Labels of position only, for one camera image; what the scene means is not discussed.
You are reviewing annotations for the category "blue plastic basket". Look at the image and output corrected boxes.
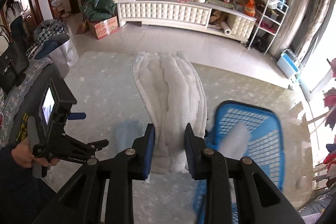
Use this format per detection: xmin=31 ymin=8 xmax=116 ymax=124
xmin=194 ymin=100 xmax=285 ymax=223

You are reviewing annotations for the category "white quilted bubble cloth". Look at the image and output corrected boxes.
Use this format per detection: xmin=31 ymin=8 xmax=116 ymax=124
xmin=218 ymin=122 xmax=251 ymax=160

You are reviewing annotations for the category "white fluffy ribbed mat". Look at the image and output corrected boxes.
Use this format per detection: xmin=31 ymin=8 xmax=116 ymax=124
xmin=133 ymin=51 xmax=207 ymax=174

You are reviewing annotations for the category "person left hand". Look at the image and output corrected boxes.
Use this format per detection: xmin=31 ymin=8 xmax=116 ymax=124
xmin=11 ymin=138 xmax=60 ymax=168

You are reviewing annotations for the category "light blue cloth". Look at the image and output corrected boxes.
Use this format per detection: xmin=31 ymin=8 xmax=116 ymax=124
xmin=114 ymin=119 xmax=144 ymax=152

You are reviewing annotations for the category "white paper bag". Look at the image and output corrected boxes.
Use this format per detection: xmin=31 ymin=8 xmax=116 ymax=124
xmin=33 ymin=19 xmax=79 ymax=76

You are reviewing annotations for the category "cardboard box with red print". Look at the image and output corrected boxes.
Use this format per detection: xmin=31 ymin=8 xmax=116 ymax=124
xmin=88 ymin=16 xmax=119 ymax=39

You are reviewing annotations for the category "green plastic bag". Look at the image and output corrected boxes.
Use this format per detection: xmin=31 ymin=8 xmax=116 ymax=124
xmin=80 ymin=0 xmax=116 ymax=22

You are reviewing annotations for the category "light blue plastic bin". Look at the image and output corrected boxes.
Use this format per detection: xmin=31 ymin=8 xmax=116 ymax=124
xmin=276 ymin=49 xmax=302 ymax=79

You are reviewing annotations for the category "white paper roll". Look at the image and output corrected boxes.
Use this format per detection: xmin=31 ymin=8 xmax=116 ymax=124
xmin=220 ymin=21 xmax=232 ymax=35

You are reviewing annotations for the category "white tufted TV cabinet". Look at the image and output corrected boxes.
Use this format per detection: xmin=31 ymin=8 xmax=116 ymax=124
xmin=117 ymin=0 xmax=256 ymax=43

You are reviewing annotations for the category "white metal shelf rack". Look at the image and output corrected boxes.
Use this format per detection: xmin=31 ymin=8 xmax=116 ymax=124
xmin=247 ymin=0 xmax=289 ymax=55

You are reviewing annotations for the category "orange bag on cabinet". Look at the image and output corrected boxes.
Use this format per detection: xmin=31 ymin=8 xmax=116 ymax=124
xmin=244 ymin=0 xmax=256 ymax=17

